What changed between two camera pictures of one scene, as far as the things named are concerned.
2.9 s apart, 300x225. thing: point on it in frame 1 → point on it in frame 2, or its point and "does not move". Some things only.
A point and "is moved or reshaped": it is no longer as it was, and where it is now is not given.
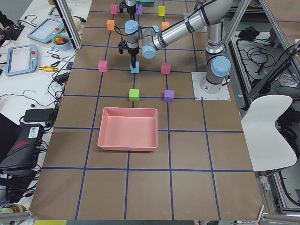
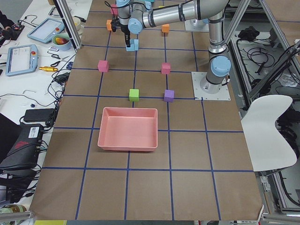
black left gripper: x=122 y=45 → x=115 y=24
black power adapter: x=38 y=114 does not move
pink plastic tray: x=128 y=129 does not move
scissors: x=56 y=63 does not move
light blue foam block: x=135 y=70 is moved or reshaped
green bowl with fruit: x=61 y=41 does not move
